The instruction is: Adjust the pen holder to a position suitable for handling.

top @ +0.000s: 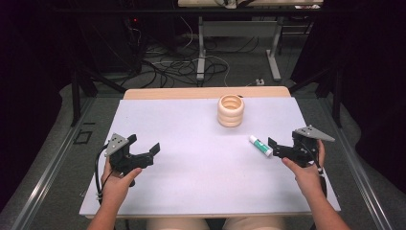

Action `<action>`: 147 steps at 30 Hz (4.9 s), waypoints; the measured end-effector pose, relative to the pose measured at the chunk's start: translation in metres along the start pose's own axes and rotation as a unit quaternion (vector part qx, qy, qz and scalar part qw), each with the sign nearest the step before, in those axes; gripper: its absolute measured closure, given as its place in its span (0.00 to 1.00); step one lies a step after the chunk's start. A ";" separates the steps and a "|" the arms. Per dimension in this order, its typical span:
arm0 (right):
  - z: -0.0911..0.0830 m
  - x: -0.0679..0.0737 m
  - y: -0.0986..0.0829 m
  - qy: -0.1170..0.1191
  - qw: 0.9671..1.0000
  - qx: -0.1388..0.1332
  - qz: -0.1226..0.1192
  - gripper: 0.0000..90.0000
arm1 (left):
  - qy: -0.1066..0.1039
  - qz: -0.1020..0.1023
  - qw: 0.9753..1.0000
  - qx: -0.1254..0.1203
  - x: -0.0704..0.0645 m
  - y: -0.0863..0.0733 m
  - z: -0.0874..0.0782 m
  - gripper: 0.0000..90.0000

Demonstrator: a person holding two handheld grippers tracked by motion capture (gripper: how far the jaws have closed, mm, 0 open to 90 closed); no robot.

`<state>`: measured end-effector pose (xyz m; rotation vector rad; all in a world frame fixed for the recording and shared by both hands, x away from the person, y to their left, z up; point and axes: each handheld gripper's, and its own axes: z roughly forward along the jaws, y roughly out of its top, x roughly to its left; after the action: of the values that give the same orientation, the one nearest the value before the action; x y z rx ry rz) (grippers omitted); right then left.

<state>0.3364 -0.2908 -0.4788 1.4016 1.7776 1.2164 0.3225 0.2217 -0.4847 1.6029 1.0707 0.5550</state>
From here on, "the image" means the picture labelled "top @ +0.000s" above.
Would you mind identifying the bundle of black floor cables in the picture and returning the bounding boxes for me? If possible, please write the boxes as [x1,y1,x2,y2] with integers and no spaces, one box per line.
[125,34,260,89]

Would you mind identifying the grey metal-legged desk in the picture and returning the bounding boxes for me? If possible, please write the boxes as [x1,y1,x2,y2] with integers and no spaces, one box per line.
[177,0,324,82]

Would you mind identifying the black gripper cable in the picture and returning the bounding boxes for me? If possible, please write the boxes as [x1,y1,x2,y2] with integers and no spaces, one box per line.
[93,143,113,206]
[305,142,328,199]

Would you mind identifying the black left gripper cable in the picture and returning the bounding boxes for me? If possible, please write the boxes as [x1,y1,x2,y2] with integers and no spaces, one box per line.
[93,143,113,206]

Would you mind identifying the wooden table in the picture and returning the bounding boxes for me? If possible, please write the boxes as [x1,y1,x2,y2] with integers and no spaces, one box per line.
[85,85,314,220]

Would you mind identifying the black metal stand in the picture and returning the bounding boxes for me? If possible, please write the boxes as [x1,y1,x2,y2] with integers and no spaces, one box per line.
[70,61,127,127]
[287,61,345,129]

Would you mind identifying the white and green tube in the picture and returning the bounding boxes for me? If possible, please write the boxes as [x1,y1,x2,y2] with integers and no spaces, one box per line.
[248,134,274,158]

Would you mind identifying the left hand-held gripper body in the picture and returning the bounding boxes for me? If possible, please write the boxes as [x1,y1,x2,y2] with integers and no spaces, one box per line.
[104,132,155,176]

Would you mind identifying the person's right hand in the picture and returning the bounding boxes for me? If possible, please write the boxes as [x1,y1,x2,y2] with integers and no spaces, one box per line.
[281,139,327,200]

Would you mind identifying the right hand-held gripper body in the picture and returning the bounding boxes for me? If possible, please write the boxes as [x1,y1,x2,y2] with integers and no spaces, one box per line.
[280,125,336,169]

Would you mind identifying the person's legs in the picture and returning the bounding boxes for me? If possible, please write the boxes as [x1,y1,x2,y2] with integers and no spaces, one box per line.
[145,216,288,230]

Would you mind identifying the aluminium floor rail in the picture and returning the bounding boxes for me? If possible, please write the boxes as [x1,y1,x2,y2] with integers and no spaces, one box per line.
[314,95,395,230]
[9,95,97,230]

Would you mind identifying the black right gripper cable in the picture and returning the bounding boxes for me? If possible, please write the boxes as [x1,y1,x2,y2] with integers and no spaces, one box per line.
[305,142,328,199]

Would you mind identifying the white floor cable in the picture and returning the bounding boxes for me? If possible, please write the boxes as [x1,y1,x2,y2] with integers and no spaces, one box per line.
[149,15,232,88]

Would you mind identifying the white table mat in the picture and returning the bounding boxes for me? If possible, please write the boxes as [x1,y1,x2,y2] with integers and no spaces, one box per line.
[79,97,342,217]

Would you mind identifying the person's left hand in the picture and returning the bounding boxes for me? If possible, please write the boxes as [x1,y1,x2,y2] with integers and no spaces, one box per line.
[101,156,144,206]

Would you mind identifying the dark device with red light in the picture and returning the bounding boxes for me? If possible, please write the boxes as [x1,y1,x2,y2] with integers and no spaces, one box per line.
[123,14,146,75]

